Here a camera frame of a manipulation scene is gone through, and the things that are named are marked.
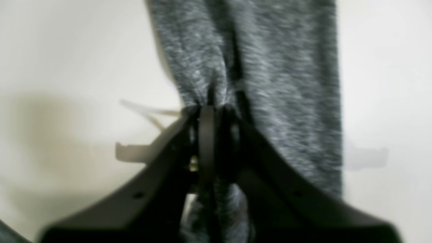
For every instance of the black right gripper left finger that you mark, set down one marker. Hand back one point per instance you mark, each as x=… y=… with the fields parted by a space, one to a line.
x=148 y=208

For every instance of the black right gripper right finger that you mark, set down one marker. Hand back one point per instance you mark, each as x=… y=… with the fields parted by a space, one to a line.
x=283 y=206

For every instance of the grey long-sleeve T-shirt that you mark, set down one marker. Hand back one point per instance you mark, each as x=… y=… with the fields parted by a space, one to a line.
x=281 y=53

